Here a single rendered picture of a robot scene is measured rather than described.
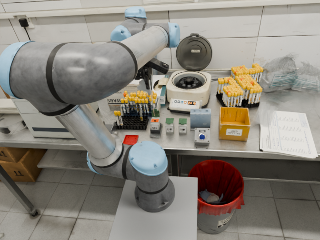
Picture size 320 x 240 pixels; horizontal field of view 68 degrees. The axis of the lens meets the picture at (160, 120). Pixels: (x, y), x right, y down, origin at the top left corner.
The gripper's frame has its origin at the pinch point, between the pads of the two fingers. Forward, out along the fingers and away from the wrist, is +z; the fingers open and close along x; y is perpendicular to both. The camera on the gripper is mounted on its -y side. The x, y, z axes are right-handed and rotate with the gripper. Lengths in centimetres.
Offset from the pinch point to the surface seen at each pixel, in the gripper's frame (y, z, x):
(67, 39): 66, -3, -56
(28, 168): 123, 95, -22
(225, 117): -34.6, 21.0, -9.3
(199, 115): -21.6, 15.2, -3.8
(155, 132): -0.6, 22.4, 2.4
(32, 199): 115, 112, -3
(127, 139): 13.6, 24.2, 6.3
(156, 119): -1.0, 16.7, -0.8
